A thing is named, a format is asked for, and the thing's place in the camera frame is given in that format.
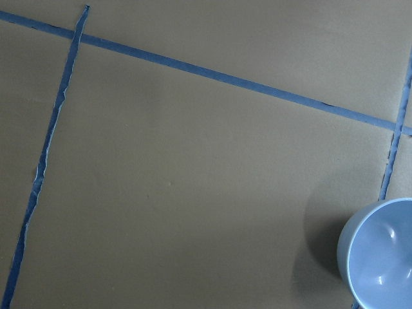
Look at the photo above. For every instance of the blue bowl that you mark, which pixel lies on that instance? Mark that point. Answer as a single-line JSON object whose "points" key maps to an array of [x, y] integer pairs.
{"points": [[374, 255]]}

